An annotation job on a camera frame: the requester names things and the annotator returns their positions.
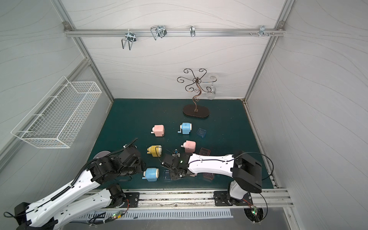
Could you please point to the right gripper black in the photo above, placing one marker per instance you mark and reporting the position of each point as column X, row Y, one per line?
column 171, row 166

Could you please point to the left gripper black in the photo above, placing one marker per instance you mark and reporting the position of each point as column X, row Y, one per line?
column 138, row 162

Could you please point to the yellow pencil sharpener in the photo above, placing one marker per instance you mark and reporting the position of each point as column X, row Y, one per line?
column 155, row 150

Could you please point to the pink sharpener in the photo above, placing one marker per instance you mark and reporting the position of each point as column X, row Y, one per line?
column 189, row 146
column 158, row 130

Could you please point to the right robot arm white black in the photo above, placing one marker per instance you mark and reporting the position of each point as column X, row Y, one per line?
column 245, row 170

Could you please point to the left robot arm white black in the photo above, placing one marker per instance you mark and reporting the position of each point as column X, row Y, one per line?
column 65, row 205

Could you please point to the clear blue tray front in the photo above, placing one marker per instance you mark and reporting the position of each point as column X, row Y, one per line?
column 167, row 175

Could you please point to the clear blue tray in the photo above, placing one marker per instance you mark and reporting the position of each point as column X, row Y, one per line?
column 167, row 175
column 201, row 132

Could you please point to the blue sharpener front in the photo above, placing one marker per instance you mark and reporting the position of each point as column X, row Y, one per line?
column 151, row 174

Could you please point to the blue sharpener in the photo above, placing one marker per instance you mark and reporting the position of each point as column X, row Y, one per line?
column 151, row 174
column 185, row 128

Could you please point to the clear red tray middle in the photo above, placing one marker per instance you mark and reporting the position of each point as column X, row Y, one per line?
column 204, row 152

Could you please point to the clear dark red tray front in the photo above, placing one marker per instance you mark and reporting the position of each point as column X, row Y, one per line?
column 208, row 176

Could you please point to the blue sharpener back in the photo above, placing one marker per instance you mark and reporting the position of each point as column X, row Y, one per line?
column 185, row 128

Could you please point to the clear blue tray back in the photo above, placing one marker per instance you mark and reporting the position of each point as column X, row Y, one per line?
column 201, row 132

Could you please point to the purple bowl left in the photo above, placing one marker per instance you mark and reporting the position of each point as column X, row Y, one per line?
column 102, row 154

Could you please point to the dark green table mat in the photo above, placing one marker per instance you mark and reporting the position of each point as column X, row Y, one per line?
column 228, row 132

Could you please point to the brown scroll metal stand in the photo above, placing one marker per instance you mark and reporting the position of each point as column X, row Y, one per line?
column 194, row 86

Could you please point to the clear wine glass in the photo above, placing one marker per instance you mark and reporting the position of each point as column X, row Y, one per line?
column 211, row 90

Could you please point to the metal hook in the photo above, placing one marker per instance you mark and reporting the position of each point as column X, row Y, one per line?
column 262, row 32
column 192, row 31
column 129, row 40
column 158, row 31

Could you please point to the metal hook right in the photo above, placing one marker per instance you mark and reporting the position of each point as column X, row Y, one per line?
column 262, row 32

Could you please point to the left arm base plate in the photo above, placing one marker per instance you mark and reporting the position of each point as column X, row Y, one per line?
column 132, row 198

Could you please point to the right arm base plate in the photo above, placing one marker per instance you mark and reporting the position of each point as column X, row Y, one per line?
column 222, row 199

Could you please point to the white wire basket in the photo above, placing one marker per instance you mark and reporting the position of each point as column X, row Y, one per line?
column 55, row 121

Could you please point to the aluminium front rail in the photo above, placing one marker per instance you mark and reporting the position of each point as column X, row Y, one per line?
column 203, row 199

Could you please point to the aluminium crossbar rail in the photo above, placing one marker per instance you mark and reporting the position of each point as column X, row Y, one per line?
column 170, row 32

